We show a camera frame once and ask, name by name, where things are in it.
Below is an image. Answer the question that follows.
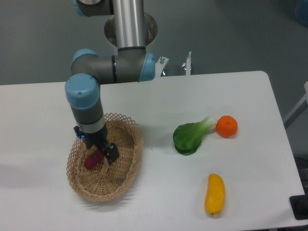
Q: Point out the oval wicker basket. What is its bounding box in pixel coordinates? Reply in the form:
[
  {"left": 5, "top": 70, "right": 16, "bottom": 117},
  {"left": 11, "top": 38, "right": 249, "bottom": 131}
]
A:
[{"left": 66, "top": 113, "right": 143, "bottom": 202}]

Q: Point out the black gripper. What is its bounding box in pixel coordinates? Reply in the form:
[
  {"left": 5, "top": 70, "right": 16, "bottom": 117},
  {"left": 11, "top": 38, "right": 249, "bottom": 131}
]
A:
[{"left": 74, "top": 125, "right": 119, "bottom": 165}]

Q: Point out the black device at table edge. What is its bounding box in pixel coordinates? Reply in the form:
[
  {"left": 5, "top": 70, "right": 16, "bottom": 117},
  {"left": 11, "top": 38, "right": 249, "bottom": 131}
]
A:
[{"left": 289, "top": 195, "right": 308, "bottom": 220}]

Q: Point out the white mounting bracket frame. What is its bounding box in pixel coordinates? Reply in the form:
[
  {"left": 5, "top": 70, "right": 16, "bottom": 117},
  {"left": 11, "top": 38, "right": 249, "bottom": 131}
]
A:
[{"left": 155, "top": 56, "right": 169, "bottom": 77}]

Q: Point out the purple sweet potato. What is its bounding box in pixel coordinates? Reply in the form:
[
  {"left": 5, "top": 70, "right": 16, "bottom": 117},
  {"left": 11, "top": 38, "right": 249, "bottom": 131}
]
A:
[{"left": 84, "top": 150, "right": 104, "bottom": 169}]

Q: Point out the green bok choy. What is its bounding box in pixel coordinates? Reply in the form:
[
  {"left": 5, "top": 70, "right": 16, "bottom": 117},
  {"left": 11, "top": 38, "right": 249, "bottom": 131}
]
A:
[{"left": 172, "top": 116, "right": 218, "bottom": 156}]

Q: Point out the orange mandarin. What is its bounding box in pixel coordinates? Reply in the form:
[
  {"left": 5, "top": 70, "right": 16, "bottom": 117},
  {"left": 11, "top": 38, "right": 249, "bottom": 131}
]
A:
[{"left": 216, "top": 115, "right": 238, "bottom": 138}]

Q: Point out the yellow mango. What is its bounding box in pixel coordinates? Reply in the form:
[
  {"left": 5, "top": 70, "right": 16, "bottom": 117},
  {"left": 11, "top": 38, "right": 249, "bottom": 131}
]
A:
[{"left": 205, "top": 173, "right": 225, "bottom": 215}]

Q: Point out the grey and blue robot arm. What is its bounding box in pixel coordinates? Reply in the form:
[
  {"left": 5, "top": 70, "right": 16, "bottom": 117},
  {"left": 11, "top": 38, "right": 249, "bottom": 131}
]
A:
[{"left": 64, "top": 0, "right": 155, "bottom": 164}]

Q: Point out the white clamp post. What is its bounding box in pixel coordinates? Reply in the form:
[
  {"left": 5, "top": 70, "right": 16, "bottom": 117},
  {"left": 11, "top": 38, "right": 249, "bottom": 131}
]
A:
[{"left": 182, "top": 51, "right": 192, "bottom": 76}]

